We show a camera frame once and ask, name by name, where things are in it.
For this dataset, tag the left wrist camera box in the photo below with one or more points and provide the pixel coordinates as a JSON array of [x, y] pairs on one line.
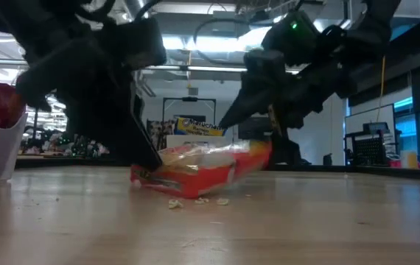
[[140, 44]]

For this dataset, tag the grey wall vent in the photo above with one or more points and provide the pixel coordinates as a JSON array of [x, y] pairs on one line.
[[193, 91]]

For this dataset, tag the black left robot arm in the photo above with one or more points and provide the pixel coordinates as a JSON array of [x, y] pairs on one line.
[[29, 22]]

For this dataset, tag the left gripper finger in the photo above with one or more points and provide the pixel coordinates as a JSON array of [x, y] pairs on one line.
[[132, 121], [96, 140]]

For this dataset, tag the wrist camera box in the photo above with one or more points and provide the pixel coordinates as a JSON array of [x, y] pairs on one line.
[[140, 44], [263, 68]]

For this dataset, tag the silver ceiling duct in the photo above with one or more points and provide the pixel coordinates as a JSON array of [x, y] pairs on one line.
[[134, 7]]

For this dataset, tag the blue Maruchan ramen pack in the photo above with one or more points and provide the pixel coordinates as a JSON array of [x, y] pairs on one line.
[[199, 127]]

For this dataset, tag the yellow container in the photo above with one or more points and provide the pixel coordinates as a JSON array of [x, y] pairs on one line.
[[410, 160]]

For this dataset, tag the red Maruchan ramen pack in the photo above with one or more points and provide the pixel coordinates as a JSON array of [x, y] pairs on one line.
[[3, 110]]

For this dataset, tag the black pegboard cart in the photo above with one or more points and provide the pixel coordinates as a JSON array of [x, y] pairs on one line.
[[370, 151]]

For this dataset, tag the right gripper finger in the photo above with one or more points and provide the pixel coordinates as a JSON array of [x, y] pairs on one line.
[[256, 106], [241, 101]]

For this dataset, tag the cluttered work desk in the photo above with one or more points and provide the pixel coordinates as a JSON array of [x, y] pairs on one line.
[[48, 147]]

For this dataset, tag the orange Maruchan ramen pack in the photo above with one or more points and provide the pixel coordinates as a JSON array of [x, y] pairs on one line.
[[195, 180]]

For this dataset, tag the white board panel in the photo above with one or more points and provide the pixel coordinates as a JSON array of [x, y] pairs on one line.
[[368, 116]]

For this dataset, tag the black metal stand frame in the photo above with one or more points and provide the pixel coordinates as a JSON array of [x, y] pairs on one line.
[[189, 99]]

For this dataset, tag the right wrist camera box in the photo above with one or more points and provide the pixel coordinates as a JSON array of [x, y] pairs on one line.
[[263, 68]]

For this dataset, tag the noodle crumb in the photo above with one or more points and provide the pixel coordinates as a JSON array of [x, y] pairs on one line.
[[222, 201], [175, 204], [202, 201]]

